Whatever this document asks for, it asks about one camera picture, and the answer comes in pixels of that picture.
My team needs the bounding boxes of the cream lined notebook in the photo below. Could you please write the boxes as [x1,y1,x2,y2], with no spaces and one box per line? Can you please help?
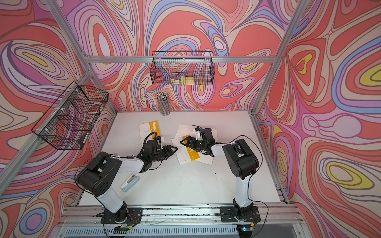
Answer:
[172,135,200,165]
[139,121,162,143]

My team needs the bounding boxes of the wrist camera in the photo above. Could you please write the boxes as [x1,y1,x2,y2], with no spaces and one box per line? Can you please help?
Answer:
[193,126,204,140]
[154,136,162,147]

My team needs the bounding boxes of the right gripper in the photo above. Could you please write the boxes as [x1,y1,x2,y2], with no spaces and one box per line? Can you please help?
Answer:
[181,136,207,152]

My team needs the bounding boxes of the black wire basket back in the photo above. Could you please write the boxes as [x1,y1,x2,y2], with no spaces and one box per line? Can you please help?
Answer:
[150,50,215,86]

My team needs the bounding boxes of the metal pen cup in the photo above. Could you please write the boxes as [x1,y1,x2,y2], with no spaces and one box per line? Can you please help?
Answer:
[156,91,170,116]

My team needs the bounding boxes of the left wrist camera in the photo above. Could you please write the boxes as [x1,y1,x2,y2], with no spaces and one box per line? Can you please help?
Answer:
[154,136,162,147]

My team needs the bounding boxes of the black wire basket left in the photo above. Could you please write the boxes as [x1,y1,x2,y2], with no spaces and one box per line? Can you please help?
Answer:
[31,81,109,150]

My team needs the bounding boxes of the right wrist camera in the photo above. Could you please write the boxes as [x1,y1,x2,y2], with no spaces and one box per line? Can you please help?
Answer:
[193,126,204,140]

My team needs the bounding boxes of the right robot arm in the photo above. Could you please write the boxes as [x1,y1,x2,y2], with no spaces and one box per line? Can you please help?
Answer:
[180,127,261,224]

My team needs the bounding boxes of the light blue white stapler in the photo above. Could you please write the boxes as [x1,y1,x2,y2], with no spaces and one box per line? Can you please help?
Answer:
[120,174,140,192]

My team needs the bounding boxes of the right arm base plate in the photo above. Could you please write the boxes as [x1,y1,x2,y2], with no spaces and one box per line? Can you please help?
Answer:
[219,206,261,224]

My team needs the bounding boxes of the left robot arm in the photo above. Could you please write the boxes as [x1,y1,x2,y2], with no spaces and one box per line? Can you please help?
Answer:
[75,140,178,223]

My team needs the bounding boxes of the black wire basket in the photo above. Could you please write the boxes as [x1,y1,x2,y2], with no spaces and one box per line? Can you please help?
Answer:
[150,50,215,86]
[31,81,109,150]

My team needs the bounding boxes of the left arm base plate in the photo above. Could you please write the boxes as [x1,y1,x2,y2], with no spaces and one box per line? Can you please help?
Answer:
[101,207,143,224]

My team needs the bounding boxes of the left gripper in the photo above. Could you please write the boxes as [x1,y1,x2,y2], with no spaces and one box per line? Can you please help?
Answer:
[149,145,178,164]

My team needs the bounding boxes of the yellow sticky notes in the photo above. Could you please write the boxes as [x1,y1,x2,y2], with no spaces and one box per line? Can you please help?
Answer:
[171,76,194,85]

